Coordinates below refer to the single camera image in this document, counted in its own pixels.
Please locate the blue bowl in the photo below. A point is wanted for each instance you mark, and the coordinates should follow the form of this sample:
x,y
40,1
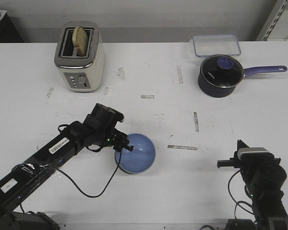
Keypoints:
x,y
140,158

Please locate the toast slice in toaster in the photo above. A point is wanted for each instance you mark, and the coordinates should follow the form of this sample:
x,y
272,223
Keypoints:
x,y
80,41

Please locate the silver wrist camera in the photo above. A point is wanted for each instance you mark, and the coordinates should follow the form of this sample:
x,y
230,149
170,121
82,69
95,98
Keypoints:
x,y
252,151
102,112

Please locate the cream and chrome toaster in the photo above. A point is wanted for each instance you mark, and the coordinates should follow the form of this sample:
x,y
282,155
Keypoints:
x,y
80,74

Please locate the white metal shelf rack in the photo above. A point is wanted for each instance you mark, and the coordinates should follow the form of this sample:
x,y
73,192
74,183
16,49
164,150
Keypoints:
x,y
275,27

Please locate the glass pot lid purple knob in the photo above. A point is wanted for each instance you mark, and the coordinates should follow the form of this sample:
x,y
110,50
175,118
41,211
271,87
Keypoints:
x,y
221,71

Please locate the clear plastic food container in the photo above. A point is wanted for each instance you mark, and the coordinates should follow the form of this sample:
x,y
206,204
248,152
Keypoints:
x,y
208,45

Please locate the dark blue saucepan purple handle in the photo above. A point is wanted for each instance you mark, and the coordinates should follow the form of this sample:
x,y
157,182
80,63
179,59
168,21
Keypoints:
x,y
223,92

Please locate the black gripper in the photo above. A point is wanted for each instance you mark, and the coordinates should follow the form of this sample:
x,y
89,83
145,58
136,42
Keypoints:
x,y
252,165
116,139

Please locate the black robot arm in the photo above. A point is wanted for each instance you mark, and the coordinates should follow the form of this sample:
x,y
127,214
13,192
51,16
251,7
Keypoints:
x,y
98,128
263,177

